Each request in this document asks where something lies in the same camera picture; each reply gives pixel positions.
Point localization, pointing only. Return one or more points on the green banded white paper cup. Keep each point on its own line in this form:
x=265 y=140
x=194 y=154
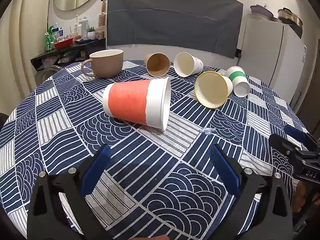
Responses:
x=236 y=75

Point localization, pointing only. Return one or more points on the dark grey cloth cover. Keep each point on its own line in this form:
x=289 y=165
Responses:
x=175 y=17

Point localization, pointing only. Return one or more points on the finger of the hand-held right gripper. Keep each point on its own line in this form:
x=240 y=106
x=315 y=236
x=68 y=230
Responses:
x=281 y=142
x=296 y=133

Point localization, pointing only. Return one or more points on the beige curtain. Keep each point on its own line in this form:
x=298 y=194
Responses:
x=22 y=42

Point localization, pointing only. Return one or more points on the metal pot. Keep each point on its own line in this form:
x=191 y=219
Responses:
x=290 y=17

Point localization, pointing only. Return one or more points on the small clear plastic piece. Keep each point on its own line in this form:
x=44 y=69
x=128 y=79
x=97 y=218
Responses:
x=207 y=130

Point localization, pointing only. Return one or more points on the yellow paper cup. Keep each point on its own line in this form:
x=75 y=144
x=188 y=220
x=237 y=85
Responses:
x=211 y=88

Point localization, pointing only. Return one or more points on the white refrigerator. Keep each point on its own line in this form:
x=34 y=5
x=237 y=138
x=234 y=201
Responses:
x=270 y=50

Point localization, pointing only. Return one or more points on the red bowl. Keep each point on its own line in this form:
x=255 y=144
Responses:
x=63 y=44

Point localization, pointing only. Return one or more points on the green plastic bottle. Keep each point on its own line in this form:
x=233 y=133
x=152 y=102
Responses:
x=49 y=40

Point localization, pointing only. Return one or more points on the purple pot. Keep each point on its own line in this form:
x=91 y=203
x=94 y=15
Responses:
x=260 y=11

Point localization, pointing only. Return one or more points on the white bottle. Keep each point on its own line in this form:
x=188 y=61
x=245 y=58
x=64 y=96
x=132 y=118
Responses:
x=85 y=27

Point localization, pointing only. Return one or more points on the blue patterned tablecloth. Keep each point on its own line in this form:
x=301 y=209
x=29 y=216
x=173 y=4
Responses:
x=175 y=160

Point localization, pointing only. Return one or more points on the person's right hand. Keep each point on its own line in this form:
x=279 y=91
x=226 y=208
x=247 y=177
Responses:
x=302 y=196

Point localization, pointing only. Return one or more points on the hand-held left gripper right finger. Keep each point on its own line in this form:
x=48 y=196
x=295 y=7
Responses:
x=225 y=170

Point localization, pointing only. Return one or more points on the brown paper cup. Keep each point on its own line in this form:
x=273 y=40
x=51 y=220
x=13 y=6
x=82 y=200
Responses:
x=157 y=63

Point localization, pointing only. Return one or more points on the blue plate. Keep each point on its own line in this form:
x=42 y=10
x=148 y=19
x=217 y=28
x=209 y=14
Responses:
x=83 y=40

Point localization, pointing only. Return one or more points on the beige ceramic mug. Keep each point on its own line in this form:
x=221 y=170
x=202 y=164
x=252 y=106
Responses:
x=107 y=66

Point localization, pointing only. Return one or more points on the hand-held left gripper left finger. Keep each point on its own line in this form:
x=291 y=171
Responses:
x=96 y=170

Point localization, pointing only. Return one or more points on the black side table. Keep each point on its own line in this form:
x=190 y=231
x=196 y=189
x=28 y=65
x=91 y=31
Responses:
x=82 y=47

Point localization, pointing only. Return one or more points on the small potted plant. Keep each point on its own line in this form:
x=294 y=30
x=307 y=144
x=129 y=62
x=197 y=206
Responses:
x=91 y=34

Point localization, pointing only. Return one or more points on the orange and white paper cup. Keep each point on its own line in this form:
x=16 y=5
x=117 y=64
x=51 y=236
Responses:
x=127 y=100

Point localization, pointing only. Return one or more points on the wooden hairbrush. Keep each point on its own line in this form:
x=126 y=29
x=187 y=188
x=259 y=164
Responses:
x=102 y=17

